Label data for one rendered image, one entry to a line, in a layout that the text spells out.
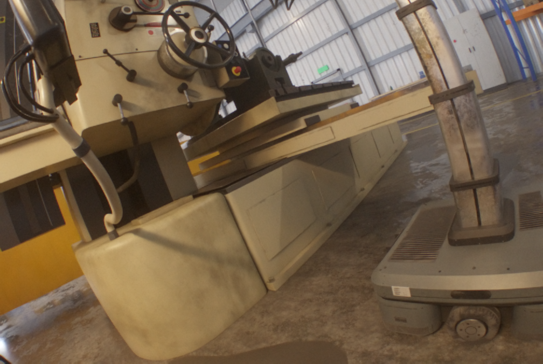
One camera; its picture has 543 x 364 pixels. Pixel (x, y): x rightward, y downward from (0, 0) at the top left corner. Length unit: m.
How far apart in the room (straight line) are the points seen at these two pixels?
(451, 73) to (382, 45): 7.73
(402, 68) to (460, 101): 7.54
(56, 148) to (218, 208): 0.84
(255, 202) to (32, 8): 1.26
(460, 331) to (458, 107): 0.60
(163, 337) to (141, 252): 0.41
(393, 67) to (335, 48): 1.98
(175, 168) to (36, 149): 0.99
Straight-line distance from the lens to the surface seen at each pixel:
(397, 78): 8.29
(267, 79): 1.53
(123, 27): 1.35
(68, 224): 3.44
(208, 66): 1.12
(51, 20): 0.62
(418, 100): 1.31
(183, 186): 1.89
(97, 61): 1.24
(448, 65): 0.74
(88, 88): 1.17
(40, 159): 1.35
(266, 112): 1.48
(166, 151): 1.89
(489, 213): 0.81
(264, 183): 1.48
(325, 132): 1.50
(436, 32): 0.75
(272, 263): 1.48
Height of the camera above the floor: 0.72
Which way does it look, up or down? 3 degrees down
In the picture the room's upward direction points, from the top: 22 degrees counter-clockwise
